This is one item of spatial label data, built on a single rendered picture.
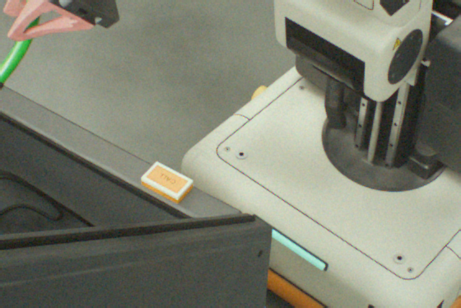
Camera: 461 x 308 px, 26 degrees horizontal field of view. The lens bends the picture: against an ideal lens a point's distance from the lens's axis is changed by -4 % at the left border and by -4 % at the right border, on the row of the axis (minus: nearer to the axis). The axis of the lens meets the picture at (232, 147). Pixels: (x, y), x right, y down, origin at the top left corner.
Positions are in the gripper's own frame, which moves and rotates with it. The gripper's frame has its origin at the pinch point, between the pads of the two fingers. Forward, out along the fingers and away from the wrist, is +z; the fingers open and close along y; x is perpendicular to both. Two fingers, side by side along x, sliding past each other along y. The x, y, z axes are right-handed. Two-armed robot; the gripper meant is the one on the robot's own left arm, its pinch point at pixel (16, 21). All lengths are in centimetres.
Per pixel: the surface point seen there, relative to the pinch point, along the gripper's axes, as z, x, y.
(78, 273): -4.2, -3.0, 28.0
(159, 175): 7.1, 27.8, 4.9
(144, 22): 72, 137, -110
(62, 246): -5.1, -5.2, 26.7
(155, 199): 8.4, 27.8, 7.2
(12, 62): 2.6, 1.5, 2.4
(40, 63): 94, 115, -101
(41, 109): 18.7, 23.4, -9.4
